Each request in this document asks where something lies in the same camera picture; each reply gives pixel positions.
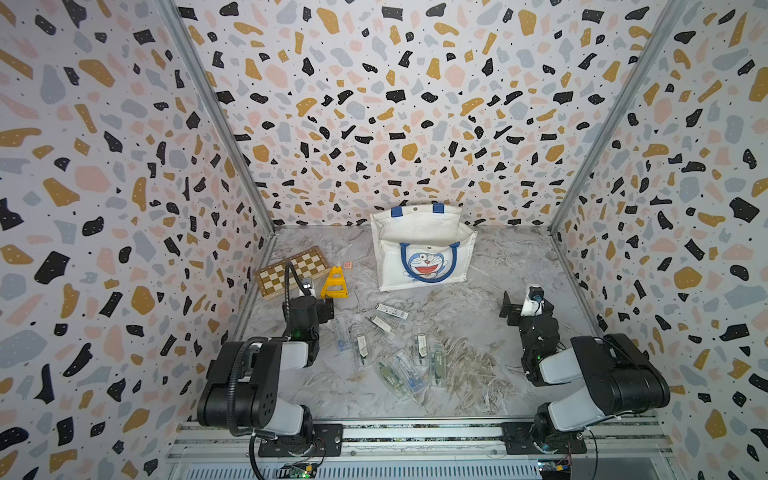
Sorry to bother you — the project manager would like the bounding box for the clear compass case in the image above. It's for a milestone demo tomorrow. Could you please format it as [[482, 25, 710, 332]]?
[[334, 318, 354, 352]]

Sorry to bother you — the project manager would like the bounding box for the white label compass case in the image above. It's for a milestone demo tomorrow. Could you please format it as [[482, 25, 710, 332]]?
[[353, 327, 370, 367], [370, 316, 395, 335]]

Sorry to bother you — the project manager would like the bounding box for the white Doraemon canvas bag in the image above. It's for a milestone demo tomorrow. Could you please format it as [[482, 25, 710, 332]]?
[[370, 203, 477, 292]]

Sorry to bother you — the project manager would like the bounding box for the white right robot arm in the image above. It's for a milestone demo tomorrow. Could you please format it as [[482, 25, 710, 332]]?
[[499, 285, 671, 454]]

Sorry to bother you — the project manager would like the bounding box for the barcode label compass case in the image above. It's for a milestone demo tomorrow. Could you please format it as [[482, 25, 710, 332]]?
[[376, 303, 409, 320]]

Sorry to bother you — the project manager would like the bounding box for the yellow plastic triangular stand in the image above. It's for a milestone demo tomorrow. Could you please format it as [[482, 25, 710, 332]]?
[[320, 267, 349, 299]]

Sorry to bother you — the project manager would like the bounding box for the olive label compass case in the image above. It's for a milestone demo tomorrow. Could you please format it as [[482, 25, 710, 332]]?
[[375, 359, 410, 398]]

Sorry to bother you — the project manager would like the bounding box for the blue compass case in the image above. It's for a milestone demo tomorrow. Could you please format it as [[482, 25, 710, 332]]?
[[393, 350, 427, 394]]

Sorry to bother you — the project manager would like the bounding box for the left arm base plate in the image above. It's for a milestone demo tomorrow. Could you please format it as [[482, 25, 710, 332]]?
[[258, 423, 344, 460]]

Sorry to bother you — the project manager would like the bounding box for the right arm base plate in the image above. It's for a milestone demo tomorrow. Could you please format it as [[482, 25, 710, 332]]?
[[501, 422, 587, 455]]

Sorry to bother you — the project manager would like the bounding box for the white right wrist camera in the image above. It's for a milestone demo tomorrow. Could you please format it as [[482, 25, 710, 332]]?
[[521, 285, 544, 317]]

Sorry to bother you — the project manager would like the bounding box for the green label compass case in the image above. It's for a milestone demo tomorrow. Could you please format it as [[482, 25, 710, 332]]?
[[430, 341, 448, 387]]

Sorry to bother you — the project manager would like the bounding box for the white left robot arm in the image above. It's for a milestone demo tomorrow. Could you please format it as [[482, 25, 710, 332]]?
[[197, 295, 334, 456]]

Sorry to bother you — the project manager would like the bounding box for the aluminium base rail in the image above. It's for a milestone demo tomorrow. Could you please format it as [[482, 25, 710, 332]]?
[[164, 418, 676, 480]]

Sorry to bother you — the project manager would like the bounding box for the wooden folding chess board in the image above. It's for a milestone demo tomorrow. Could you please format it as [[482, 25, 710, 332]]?
[[254, 245, 332, 301]]

